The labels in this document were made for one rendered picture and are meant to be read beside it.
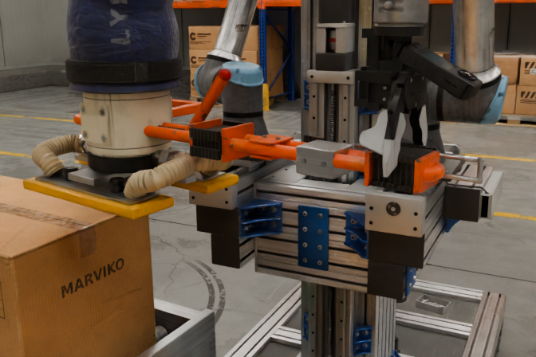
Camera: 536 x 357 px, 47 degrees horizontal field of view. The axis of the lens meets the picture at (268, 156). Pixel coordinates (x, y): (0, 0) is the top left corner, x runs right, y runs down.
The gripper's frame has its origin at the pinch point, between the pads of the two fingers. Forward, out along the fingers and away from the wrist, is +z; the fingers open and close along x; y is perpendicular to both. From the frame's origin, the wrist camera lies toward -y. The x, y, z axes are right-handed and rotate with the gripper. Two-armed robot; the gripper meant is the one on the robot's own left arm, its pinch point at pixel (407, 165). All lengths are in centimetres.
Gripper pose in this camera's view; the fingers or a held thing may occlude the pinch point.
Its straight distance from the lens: 92.2
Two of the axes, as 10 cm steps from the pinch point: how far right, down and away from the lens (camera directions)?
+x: -6.0, 1.8, -7.8
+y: -8.0, -1.3, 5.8
